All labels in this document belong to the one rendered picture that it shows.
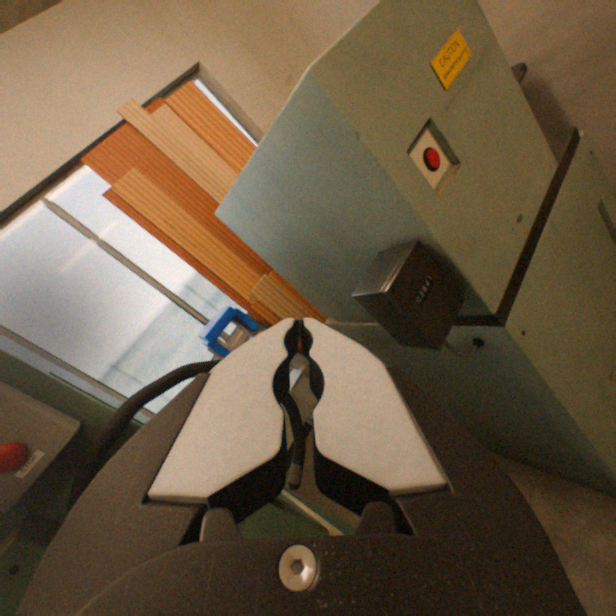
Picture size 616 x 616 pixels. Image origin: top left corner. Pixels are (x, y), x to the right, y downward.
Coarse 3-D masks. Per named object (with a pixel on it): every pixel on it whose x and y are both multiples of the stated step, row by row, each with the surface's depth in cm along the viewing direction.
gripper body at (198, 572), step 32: (224, 512) 6; (384, 512) 6; (192, 544) 5; (224, 544) 5; (256, 544) 5; (288, 544) 5; (320, 544) 5; (352, 544) 5; (384, 544) 5; (416, 544) 5; (128, 576) 5; (160, 576) 5; (192, 576) 5; (224, 576) 5; (256, 576) 5; (288, 576) 5; (320, 576) 5; (352, 576) 5; (384, 576) 5; (416, 576) 5; (448, 576) 5; (480, 576) 5; (96, 608) 4; (128, 608) 4; (160, 608) 4; (192, 608) 4; (224, 608) 4; (256, 608) 4; (288, 608) 4; (320, 608) 4; (352, 608) 4; (384, 608) 4; (416, 608) 4; (448, 608) 4; (480, 608) 4; (512, 608) 4
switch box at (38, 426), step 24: (0, 384) 37; (0, 408) 34; (24, 408) 35; (48, 408) 39; (0, 432) 34; (24, 432) 35; (48, 432) 36; (72, 432) 37; (48, 456) 36; (0, 480) 33; (24, 480) 34; (0, 504) 33
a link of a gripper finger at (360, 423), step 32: (320, 352) 10; (352, 352) 10; (320, 384) 10; (352, 384) 9; (384, 384) 9; (320, 416) 8; (352, 416) 8; (384, 416) 8; (320, 448) 7; (352, 448) 7; (384, 448) 7; (416, 448) 7; (320, 480) 7; (352, 480) 7; (384, 480) 6; (416, 480) 6
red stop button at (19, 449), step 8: (0, 448) 33; (8, 448) 33; (16, 448) 33; (24, 448) 34; (0, 456) 33; (8, 456) 33; (16, 456) 33; (24, 456) 34; (0, 464) 33; (8, 464) 33; (16, 464) 33
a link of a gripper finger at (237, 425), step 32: (288, 320) 12; (256, 352) 10; (288, 352) 12; (224, 384) 9; (256, 384) 9; (288, 384) 11; (192, 416) 8; (224, 416) 8; (256, 416) 8; (192, 448) 7; (224, 448) 7; (256, 448) 7; (160, 480) 6; (192, 480) 6; (224, 480) 6; (256, 480) 7
